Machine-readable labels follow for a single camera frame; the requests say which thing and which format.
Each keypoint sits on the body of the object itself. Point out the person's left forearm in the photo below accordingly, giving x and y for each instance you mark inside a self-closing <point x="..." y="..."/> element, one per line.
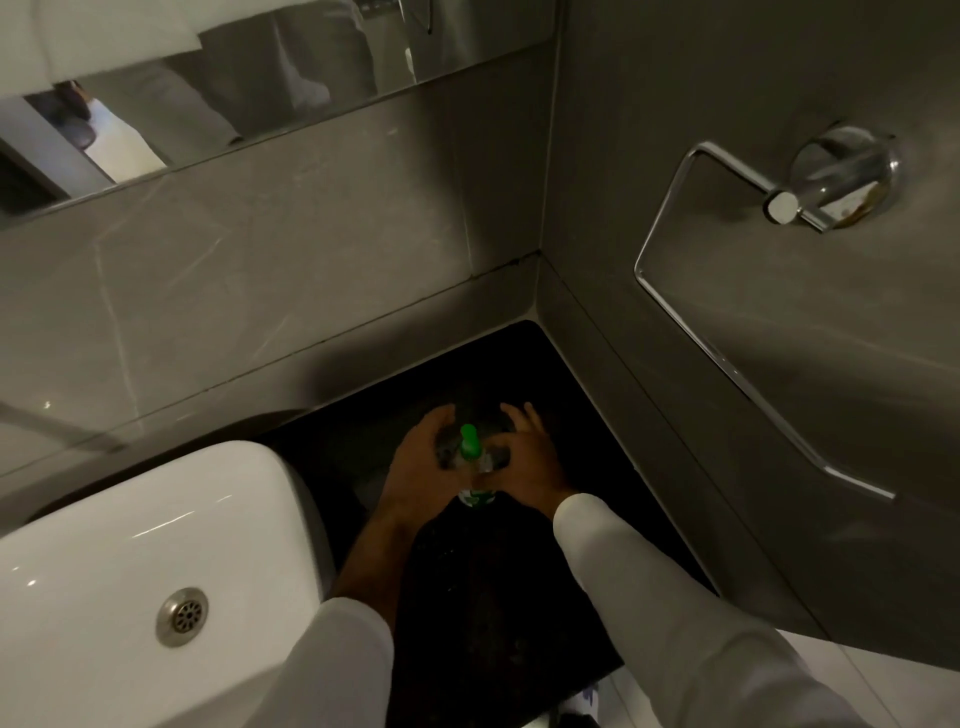
<point x="352" y="615"/>

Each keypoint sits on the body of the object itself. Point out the person's right hand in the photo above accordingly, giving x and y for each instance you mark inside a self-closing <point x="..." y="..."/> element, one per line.
<point x="532" y="469"/>

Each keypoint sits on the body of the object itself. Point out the wall mirror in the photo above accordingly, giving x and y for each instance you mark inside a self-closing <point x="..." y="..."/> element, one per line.
<point x="262" y="75"/>

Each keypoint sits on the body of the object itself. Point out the white ceramic sink basin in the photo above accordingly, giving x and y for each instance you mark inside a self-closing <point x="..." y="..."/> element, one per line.
<point x="90" y="540"/>

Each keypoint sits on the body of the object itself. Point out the person's right forearm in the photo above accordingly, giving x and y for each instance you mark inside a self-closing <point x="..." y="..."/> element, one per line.
<point x="660" y="630"/>

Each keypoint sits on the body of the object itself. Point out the metal sink drain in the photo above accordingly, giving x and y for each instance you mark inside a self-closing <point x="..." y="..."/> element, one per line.
<point x="182" y="617"/>

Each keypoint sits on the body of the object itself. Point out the clear bottle with green cap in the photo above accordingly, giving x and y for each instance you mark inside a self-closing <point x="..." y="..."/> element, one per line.
<point x="469" y="444"/>

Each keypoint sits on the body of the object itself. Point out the person's left fingers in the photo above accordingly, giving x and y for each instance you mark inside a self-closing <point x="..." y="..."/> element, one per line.
<point x="436" y="421"/>

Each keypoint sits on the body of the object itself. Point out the person's right fingers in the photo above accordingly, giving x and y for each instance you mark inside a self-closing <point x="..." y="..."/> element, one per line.
<point x="529" y="424"/>

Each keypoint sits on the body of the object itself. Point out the person's left hand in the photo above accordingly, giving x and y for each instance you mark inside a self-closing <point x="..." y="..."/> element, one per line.
<point x="409" y="472"/>

